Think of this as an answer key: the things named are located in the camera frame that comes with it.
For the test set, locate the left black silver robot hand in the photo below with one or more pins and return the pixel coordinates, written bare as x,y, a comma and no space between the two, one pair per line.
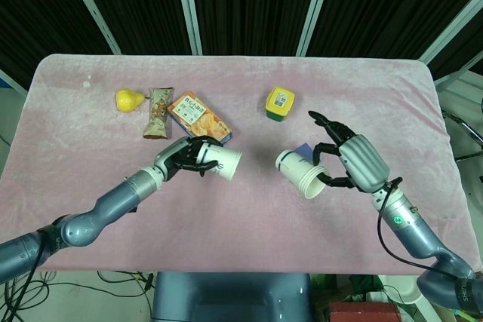
177,156

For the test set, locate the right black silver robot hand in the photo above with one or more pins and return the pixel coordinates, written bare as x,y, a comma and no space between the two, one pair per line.
364,160

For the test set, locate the white paper cup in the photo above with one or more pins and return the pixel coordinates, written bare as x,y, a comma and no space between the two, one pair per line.
226,161

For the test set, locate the white round cup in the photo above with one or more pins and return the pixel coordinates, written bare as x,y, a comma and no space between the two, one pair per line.
298,169

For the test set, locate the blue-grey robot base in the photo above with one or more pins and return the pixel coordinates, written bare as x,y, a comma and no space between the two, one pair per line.
226,299

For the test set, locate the orange chips box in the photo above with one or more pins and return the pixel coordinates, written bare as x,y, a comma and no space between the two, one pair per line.
200,118

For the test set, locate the brown snack bar wrapper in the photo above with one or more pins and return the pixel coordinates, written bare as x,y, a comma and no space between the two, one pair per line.
158,114

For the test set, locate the purple foam cube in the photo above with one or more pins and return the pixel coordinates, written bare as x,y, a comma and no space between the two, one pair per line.
303,150

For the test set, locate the yellow toy pear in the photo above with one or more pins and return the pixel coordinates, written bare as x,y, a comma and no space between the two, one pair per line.
126,100

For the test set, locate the pink velvet tablecloth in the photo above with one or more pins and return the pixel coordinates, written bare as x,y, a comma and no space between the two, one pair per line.
241,224

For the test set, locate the yellow green lidded container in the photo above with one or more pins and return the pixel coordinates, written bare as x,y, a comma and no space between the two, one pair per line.
279,99

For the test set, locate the white plastic bowl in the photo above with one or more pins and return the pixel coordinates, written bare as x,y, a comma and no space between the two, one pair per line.
396,288

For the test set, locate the red box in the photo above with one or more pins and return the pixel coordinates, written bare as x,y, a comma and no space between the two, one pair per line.
362,312

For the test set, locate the black pleated screen panel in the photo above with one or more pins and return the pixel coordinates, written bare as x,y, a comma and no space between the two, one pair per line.
377,5
468,46
253,5
37,16
143,5

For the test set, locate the chrome chair frame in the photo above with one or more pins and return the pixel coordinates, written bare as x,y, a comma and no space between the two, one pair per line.
466,124

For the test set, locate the white screen frame post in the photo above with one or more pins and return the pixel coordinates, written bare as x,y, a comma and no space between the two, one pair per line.
312,5
453,26
90,5
187,5

